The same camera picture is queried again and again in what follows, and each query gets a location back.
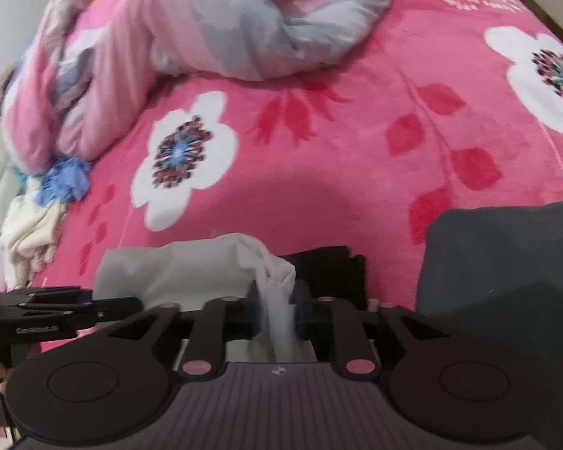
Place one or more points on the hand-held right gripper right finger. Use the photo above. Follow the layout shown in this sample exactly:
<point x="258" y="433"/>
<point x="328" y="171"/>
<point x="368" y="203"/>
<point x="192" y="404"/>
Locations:
<point x="299" y="311"/>

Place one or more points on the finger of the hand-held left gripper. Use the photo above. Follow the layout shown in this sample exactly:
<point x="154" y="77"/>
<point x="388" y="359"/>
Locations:
<point x="89" y="311"/>
<point x="56" y="294"/>

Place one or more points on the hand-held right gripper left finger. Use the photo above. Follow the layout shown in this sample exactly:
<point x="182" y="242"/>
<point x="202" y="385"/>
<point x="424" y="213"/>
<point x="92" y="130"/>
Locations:
<point x="259" y="311"/>

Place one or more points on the white shirt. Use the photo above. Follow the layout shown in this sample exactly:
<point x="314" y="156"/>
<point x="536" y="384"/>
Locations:
<point x="192" y="267"/>

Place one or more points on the black cloth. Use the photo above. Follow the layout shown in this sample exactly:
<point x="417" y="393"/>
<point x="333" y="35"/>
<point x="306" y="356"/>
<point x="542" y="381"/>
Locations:
<point x="323" y="272"/>

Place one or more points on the cream fleece cloth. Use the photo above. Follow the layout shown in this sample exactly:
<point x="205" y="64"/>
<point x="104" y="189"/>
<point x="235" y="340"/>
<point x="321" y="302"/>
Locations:
<point x="30" y="229"/>

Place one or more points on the blue crumpled cloth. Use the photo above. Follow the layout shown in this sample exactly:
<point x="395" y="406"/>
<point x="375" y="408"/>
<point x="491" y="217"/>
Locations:
<point x="65" y="180"/>

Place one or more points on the pink floral blanket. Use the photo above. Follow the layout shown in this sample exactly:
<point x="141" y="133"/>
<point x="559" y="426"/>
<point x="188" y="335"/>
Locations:
<point x="333" y="150"/>

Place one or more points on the dark grey cloth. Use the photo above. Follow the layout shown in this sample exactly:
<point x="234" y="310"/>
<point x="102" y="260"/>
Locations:
<point x="506" y="267"/>

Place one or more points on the pink striped quilt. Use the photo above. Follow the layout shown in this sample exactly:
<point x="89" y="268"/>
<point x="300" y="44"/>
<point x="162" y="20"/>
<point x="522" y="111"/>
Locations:
<point x="169" y="33"/>

